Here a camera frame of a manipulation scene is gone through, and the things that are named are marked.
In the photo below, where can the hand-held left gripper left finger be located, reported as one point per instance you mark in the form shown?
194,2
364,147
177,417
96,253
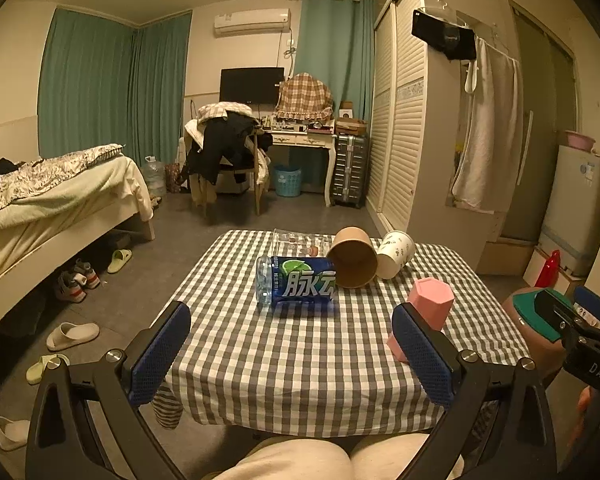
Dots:
160,355

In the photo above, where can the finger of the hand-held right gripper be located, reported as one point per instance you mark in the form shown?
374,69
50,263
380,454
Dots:
592,302
555,312

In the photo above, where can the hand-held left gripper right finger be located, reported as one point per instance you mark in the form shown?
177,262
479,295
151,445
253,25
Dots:
424,355

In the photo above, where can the pink cup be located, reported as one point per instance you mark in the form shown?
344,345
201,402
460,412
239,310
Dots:
427,305

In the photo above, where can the person's right forearm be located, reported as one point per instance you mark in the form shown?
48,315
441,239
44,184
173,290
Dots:
586,410

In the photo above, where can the white printed paper cup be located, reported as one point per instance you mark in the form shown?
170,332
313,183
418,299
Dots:
394,255

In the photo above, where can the brown paper cup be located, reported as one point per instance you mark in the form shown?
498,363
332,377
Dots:
352,260

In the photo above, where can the clear glass cup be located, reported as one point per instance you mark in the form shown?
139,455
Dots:
295,242

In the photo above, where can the green flat object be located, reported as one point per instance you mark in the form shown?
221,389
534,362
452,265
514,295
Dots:
530,312

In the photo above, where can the red plastic object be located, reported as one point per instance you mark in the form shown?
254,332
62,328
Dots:
550,270

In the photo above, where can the brown round stool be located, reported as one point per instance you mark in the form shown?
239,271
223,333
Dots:
540,355

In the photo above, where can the white slipper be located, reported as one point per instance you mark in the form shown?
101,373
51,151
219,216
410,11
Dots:
10,434
72,336

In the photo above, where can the white washing machine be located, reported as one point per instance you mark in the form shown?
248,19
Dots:
575,210

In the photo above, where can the green slipper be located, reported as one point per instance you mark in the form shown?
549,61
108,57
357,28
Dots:
45,367
119,261

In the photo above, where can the grey sneaker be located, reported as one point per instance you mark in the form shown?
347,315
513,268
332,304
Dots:
71,287
87,272

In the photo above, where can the checkered tablecloth table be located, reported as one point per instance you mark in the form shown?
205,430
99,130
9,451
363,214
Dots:
300,360

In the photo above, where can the blue drink bottle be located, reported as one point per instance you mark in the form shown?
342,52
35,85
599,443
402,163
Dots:
297,285

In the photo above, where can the beige trousers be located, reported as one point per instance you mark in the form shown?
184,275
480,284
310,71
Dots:
300,460

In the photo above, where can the pink basin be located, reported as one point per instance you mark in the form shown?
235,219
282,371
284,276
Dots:
580,140

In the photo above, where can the bed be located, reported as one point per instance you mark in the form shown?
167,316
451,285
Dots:
65,220

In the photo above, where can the clear water jug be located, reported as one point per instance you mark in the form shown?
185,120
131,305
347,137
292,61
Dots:
154,177

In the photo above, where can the dark red bag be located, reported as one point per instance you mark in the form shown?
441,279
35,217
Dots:
172,177

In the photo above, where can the white towel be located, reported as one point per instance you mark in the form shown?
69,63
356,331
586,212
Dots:
485,135

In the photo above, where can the wooden chair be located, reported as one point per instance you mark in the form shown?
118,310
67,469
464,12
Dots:
255,180

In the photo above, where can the grey suitcase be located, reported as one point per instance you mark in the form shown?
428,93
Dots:
349,170

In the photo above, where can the patterned blanket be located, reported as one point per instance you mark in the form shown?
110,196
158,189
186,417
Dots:
45,175

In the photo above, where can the blue laundry basket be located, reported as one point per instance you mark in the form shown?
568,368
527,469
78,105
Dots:
287,181

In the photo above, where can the black jacket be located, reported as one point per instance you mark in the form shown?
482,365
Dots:
222,145

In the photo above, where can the white wardrobe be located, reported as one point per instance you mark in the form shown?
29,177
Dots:
405,135

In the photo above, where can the cardboard box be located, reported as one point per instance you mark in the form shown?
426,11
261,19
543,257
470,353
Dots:
351,120

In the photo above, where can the black cloth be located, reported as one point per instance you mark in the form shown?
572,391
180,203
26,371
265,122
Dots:
0,167

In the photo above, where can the white desk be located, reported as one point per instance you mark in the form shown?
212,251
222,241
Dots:
302,140

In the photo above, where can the green curtain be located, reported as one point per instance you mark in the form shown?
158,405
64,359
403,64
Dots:
85,85
162,85

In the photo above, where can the black television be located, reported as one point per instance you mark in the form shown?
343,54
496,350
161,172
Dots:
250,85

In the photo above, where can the plaid cloth cover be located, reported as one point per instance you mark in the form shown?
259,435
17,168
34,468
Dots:
304,95

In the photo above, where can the black hanging garment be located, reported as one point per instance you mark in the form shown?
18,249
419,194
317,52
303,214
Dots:
440,30

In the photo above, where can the teal curtain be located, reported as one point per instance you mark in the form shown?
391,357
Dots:
330,40

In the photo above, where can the white air conditioner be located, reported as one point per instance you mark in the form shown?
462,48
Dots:
252,21

